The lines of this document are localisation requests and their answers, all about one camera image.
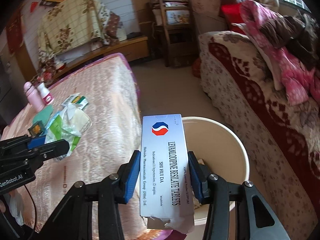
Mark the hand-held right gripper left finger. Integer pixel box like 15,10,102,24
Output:
36,150,142,240

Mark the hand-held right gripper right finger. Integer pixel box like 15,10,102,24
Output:
187,151,292,240

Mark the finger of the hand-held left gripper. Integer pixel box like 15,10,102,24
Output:
0,139,70,168
0,134,47,157

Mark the green and white plastic packet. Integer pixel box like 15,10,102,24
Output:
44,111,83,161

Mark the silver white medicine box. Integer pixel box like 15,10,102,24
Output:
139,114,196,231

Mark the cream plastic bucket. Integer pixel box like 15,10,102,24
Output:
181,116,250,227

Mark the small dark orange box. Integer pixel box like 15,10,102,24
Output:
28,120,47,137

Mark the teal paper piece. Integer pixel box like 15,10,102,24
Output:
32,104,54,126

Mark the white bottle with pink label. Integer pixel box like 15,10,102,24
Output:
37,83,54,105

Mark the white box with green print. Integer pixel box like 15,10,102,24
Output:
61,94,89,111

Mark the red and white sofa blanket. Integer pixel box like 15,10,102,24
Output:
197,31,320,237

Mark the red bag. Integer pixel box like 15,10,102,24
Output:
191,57,202,78

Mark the red hanging cloth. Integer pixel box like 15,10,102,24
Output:
6,12,25,53

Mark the wooden bench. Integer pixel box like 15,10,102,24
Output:
51,36,149,78

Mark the cream floral cloth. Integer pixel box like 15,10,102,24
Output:
37,0,111,55

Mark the brown floral pillow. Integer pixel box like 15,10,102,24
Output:
104,12,128,43

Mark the dark wooden chair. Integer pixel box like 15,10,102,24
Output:
149,0,198,67

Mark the pink clothing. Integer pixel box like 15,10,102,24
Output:
239,0,320,106

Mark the framed picture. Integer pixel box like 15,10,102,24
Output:
165,9,192,26

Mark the red cushion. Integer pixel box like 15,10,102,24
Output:
219,4,247,35

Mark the brown clothing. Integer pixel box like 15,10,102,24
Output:
260,11,320,69

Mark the black cable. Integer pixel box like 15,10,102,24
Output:
24,186,38,235

